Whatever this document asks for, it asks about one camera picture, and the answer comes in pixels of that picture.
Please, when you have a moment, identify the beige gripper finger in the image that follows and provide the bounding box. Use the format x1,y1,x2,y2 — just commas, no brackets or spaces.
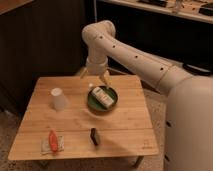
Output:
100,71,110,88
80,68,87,79

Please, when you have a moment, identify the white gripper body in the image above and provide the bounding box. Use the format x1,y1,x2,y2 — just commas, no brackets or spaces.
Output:
86,59,108,75

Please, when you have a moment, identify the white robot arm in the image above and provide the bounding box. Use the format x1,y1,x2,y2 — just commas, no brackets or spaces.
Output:
82,20,213,171

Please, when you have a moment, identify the black eraser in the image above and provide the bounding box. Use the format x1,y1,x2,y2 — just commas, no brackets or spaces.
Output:
90,128,100,145

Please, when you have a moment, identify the green round plate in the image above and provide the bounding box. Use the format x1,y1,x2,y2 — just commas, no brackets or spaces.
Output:
87,86,118,112

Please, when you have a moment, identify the wooden folding table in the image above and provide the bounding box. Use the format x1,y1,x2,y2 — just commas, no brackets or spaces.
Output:
8,75,159,160

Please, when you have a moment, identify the orange carrot toy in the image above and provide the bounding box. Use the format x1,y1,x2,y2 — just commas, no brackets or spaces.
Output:
49,130,58,152

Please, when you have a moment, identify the clear plastic wrapper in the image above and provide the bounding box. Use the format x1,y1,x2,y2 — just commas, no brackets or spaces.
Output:
41,136,64,155

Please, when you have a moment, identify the white shelf with items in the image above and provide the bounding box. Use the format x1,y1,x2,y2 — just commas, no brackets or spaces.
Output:
101,0,213,24

